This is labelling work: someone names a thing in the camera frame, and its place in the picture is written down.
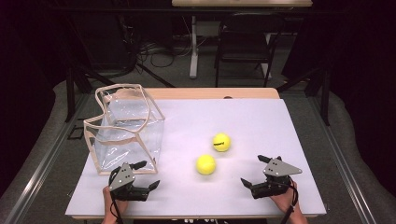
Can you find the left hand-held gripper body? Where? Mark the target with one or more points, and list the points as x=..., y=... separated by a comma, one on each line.
x=123, y=179

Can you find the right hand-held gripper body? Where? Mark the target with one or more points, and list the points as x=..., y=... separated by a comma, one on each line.
x=278, y=169

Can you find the transparent bag with beige trim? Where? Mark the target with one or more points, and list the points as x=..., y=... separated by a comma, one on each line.
x=130, y=124

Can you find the yellow tennis ball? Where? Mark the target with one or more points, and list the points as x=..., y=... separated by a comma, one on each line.
x=205, y=164
x=221, y=142

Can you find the person's left hand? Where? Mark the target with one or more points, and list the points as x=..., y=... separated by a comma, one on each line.
x=120, y=207

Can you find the person's right hand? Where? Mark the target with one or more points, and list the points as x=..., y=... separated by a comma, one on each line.
x=285, y=202

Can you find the wooden table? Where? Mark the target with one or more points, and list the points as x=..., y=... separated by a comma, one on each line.
x=218, y=92

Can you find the black metal stand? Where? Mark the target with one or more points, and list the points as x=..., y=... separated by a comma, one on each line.
x=325, y=93
x=70, y=93

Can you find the black stand leg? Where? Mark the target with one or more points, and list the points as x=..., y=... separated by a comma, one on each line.
x=155, y=76

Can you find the black chair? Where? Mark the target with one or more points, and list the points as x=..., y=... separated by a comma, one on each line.
x=243, y=49

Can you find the black curtain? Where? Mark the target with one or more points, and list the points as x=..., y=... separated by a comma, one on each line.
x=25, y=77
x=367, y=77

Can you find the white-legged background table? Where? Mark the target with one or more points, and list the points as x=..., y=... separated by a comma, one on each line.
x=194, y=46

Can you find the aluminium floor rail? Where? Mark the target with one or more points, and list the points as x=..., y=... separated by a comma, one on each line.
x=42, y=166
x=344, y=168

